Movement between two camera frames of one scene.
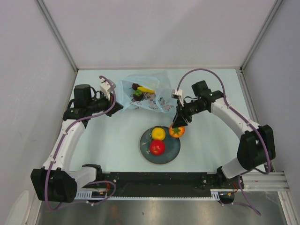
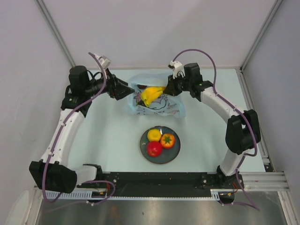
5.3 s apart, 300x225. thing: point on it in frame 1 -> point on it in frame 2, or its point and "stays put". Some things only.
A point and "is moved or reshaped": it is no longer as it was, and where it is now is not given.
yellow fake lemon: (158, 133) is moved or reshaped
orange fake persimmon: (176, 132) -> (167, 140)
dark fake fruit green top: (138, 95) -> (142, 86)
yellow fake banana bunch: (145, 89) is moved or reshaped
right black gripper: (181, 115) -> (170, 88)
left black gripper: (117, 107) -> (116, 87)
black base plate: (191, 183) stays put
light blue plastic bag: (147, 92) is moved or reshaped
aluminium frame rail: (271, 181) stays put
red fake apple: (157, 147) is moved or reshaped
